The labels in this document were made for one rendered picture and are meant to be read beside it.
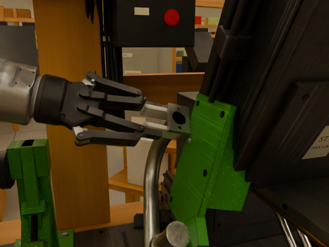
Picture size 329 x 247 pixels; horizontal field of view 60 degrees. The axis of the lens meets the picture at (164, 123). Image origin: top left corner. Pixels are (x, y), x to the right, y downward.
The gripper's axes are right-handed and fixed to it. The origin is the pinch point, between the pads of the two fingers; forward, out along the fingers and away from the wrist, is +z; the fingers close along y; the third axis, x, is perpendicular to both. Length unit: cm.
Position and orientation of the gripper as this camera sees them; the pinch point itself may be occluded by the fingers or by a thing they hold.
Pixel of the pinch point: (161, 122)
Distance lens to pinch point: 50.0
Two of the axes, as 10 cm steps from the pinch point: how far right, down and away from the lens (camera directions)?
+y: -0.2, -8.5, 5.2
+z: 9.3, 1.8, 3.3
